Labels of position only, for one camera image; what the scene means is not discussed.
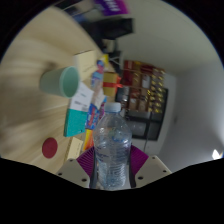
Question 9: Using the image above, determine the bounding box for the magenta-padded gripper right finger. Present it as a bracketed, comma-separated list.
[128, 144, 173, 189]

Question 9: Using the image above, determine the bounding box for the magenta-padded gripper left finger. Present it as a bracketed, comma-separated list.
[55, 145, 98, 189]

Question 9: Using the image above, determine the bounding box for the clear plastic water bottle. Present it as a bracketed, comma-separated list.
[92, 102, 133, 191]

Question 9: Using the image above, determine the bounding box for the large beige envelope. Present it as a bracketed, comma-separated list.
[63, 136, 84, 163]

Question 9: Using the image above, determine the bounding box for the flat round red coaster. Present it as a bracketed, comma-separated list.
[41, 137, 59, 160]

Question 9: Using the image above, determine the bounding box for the orange yellow book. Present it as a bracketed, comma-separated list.
[82, 128, 95, 151]

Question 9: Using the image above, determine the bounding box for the teal book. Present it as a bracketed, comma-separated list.
[63, 108, 89, 138]

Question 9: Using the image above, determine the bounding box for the blue colourful brochure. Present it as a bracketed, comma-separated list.
[85, 103, 101, 130]

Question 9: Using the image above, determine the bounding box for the white booklet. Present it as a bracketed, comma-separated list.
[68, 81, 95, 113]

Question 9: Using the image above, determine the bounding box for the wooden shelf unit with trophies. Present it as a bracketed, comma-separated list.
[115, 59, 167, 114]

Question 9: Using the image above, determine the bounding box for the pale green cup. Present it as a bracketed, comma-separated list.
[39, 65, 81, 99]

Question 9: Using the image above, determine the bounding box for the yellow gift box red ribbon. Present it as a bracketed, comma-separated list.
[101, 71, 123, 98]

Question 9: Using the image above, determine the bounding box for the small beige envelope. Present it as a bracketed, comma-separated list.
[73, 49, 98, 83]

